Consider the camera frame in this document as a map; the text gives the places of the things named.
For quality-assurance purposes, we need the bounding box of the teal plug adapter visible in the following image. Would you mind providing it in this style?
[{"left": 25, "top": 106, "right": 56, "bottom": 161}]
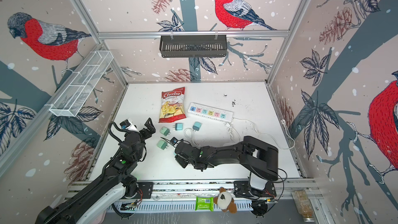
[
  {"left": 192, "top": 122, "right": 202, "bottom": 131},
  {"left": 174, "top": 123, "right": 183, "bottom": 131}
]

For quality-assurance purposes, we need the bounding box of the white long power strip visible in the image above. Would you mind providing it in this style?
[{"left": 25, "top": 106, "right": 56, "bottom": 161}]
[{"left": 188, "top": 103, "right": 233, "bottom": 123}]

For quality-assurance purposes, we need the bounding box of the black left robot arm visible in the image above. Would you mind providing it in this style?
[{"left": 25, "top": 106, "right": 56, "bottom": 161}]
[{"left": 35, "top": 118, "right": 156, "bottom": 224}]

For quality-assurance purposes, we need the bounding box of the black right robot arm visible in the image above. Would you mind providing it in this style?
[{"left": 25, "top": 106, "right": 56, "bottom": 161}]
[{"left": 172, "top": 136, "right": 279, "bottom": 200}]

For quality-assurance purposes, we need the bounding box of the green plug adapter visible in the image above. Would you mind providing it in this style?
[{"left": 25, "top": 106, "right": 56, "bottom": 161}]
[
  {"left": 160, "top": 127, "right": 170, "bottom": 136},
  {"left": 157, "top": 140, "right": 168, "bottom": 150}
]

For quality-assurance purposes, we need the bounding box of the red Chuba cassava chips bag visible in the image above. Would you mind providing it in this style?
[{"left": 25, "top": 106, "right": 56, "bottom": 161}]
[{"left": 159, "top": 87, "right": 186, "bottom": 123}]

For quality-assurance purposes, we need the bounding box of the green wet wipes pack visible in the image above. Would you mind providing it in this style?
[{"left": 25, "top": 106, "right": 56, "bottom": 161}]
[{"left": 195, "top": 197, "right": 214, "bottom": 212}]

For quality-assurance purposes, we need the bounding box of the brown white plush toy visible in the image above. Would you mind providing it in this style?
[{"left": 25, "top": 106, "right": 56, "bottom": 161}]
[{"left": 213, "top": 187, "right": 237, "bottom": 214}]

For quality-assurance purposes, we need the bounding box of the amber plastic bottle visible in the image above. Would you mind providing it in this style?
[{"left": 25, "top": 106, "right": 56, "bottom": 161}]
[{"left": 292, "top": 190, "right": 315, "bottom": 223}]

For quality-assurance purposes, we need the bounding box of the white coiled cable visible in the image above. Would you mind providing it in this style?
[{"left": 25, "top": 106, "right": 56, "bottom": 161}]
[{"left": 183, "top": 127, "right": 203, "bottom": 148}]

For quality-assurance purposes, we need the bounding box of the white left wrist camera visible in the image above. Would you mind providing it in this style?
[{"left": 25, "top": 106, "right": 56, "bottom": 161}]
[{"left": 120, "top": 119, "right": 138, "bottom": 132}]

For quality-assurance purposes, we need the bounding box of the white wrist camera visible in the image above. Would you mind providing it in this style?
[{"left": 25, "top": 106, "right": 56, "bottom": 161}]
[
  {"left": 120, "top": 119, "right": 138, "bottom": 132},
  {"left": 170, "top": 137, "right": 180, "bottom": 147}
]

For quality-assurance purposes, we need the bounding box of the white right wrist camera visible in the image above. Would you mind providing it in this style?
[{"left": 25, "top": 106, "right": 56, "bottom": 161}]
[{"left": 170, "top": 137, "right": 180, "bottom": 147}]

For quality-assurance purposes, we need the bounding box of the black hanging wire basket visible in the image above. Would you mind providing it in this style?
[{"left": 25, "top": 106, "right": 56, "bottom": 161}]
[{"left": 159, "top": 35, "right": 228, "bottom": 58}]

